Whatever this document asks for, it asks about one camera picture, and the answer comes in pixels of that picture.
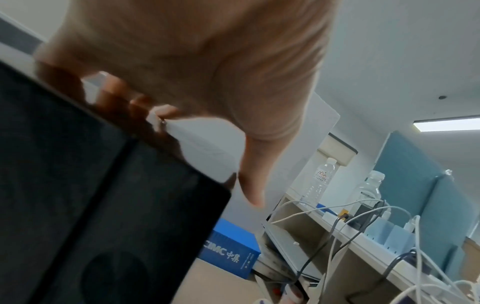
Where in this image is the silver laptop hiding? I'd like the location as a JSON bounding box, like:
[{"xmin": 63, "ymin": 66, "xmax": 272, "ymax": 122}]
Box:
[{"xmin": 260, "ymin": 221, "xmax": 324, "ymax": 281}]

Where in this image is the clear bottle red label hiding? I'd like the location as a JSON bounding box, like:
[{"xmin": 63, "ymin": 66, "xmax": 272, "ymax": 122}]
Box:
[{"xmin": 299, "ymin": 157, "xmax": 339, "ymax": 206}]

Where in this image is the white charging cable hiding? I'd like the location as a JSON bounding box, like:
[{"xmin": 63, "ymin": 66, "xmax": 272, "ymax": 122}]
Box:
[{"xmin": 269, "ymin": 198, "xmax": 388, "ymax": 226}]

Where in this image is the person's left hand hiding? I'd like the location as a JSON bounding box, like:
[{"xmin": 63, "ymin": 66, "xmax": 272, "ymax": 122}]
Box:
[{"xmin": 33, "ymin": 0, "xmax": 339, "ymax": 209}]

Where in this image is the teal partition panel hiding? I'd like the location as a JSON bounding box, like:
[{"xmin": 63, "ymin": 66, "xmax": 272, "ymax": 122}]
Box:
[{"xmin": 374, "ymin": 130, "xmax": 480, "ymax": 271}]

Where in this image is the light blue charger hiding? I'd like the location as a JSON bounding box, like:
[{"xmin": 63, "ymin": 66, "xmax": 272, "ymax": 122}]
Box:
[
  {"xmin": 365, "ymin": 218, "xmax": 395, "ymax": 247},
  {"xmin": 386, "ymin": 225, "xmax": 416, "ymax": 254}
]

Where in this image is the slim black vented computer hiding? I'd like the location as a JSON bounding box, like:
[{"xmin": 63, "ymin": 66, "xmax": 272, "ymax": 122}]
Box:
[{"xmin": 0, "ymin": 44, "xmax": 241, "ymax": 304}]

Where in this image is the ceiling light panel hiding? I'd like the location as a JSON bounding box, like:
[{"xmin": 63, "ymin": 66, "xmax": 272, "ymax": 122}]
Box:
[{"xmin": 411, "ymin": 114, "xmax": 480, "ymax": 133}]

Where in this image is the clear bottle green label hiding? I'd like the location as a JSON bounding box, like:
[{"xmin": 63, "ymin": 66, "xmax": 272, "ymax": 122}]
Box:
[{"xmin": 346, "ymin": 170, "xmax": 386, "ymax": 209}]

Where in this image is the black power cable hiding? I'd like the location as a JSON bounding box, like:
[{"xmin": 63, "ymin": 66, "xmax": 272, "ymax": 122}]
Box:
[{"xmin": 295, "ymin": 213, "xmax": 348, "ymax": 280}]

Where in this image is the blue rectangular box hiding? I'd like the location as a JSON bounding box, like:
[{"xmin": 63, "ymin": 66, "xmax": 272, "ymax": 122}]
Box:
[{"xmin": 198, "ymin": 218, "xmax": 263, "ymax": 280}]

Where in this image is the white power strip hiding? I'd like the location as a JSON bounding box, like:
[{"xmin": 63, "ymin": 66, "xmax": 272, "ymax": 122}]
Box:
[{"xmin": 321, "ymin": 211, "xmax": 444, "ymax": 283}]

